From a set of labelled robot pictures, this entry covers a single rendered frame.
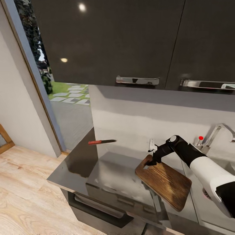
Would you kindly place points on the dishwasher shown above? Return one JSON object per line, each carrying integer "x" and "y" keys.
{"x": 102, "y": 218}

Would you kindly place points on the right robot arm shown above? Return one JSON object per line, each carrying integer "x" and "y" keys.
{"x": 218, "y": 183}

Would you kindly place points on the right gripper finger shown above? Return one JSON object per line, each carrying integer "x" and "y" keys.
{"x": 153, "y": 162}

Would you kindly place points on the drop in sink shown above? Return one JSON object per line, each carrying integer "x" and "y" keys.
{"x": 208, "y": 214}

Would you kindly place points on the cutting board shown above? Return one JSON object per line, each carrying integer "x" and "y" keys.
{"x": 168, "y": 182}

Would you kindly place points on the fixed window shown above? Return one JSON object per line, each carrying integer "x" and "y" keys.
{"x": 66, "y": 105}

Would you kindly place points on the cabinet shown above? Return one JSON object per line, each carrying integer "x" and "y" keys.
{"x": 178, "y": 45}

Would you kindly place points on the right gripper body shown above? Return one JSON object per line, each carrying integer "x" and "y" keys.
{"x": 157, "y": 155}

